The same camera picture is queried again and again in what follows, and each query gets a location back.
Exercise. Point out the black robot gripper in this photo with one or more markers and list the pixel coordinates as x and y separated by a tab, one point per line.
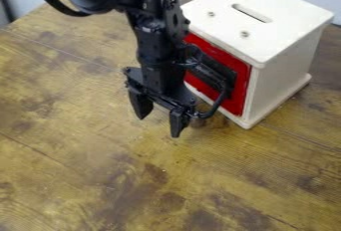
155	82

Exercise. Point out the red drawer with black handle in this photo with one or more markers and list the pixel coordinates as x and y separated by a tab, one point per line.
222	74

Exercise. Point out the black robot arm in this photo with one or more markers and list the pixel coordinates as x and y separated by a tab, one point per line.
148	13

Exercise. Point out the white wooden drawer box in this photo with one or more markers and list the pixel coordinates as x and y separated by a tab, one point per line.
265	40

